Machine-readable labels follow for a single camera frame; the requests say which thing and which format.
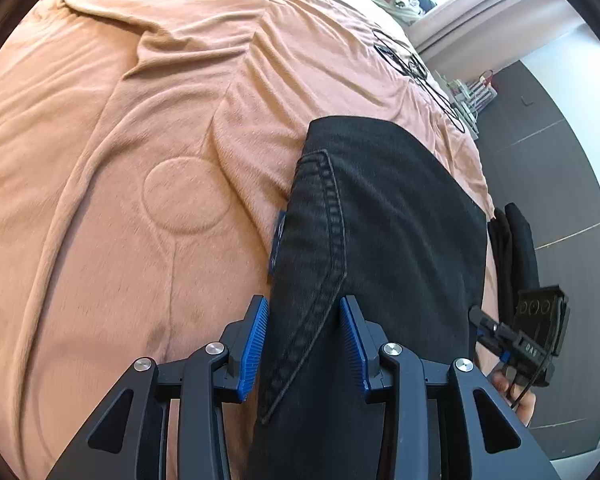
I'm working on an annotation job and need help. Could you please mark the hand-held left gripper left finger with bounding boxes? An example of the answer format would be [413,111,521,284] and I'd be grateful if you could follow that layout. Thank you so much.
[45,294,270,480]

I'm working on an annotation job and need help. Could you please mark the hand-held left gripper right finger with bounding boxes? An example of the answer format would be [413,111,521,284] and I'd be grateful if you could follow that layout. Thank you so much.
[340,294,563,480]

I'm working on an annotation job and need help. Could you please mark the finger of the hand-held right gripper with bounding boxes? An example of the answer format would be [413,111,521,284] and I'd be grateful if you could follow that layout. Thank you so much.
[467,306,518,346]
[477,335,513,366]

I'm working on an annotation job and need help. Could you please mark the black pants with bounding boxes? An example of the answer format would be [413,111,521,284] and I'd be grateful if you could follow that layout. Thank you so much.
[247,116,488,480]

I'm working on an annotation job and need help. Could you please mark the person's right hand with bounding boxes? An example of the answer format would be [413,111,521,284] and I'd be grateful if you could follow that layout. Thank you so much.
[490,367,537,428]

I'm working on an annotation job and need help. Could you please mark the stack of folded black clothes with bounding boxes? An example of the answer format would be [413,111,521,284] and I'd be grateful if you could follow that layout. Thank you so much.
[487,202,538,311]

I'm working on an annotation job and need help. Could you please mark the cream nightstand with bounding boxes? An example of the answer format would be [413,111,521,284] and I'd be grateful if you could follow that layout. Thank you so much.
[442,75,481,141]

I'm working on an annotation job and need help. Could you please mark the white striped bag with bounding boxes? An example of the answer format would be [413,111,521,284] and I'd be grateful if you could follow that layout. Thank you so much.
[467,67,496,111]

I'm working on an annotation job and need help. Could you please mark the bed with orange sheet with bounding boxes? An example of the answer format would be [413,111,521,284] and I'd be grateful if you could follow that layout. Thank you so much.
[0,0,498,480]

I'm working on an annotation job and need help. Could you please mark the pink curtain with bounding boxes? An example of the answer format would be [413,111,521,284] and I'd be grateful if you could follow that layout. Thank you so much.
[407,0,566,76]

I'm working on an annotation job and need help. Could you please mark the black cables with small devices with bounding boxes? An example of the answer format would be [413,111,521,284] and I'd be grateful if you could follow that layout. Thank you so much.
[372,30,468,133]

